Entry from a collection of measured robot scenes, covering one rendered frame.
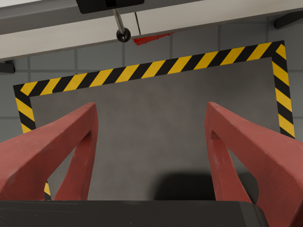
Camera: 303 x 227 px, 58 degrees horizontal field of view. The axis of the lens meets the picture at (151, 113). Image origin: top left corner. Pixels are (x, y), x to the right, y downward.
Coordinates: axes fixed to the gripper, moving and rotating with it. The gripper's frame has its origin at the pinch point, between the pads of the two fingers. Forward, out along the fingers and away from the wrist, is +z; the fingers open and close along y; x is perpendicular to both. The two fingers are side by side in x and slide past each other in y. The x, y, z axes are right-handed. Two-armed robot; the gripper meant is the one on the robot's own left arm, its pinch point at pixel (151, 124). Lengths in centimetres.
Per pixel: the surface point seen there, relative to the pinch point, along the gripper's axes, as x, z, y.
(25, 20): 2.1, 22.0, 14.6
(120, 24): -0.2, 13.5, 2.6
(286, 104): 58, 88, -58
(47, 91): 53, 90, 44
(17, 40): 14, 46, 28
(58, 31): 12, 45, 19
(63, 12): 1.1, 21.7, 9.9
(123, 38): 1.5, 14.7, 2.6
